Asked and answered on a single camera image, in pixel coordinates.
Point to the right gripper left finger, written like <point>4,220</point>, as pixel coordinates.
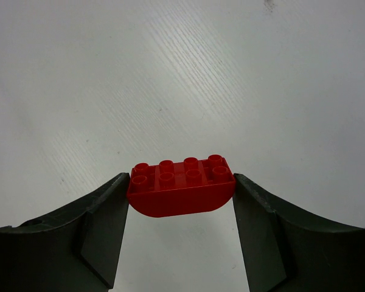
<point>73,248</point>

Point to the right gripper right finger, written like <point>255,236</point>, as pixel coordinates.
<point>287,248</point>

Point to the red curved lego brick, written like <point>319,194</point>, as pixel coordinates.
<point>180,188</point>

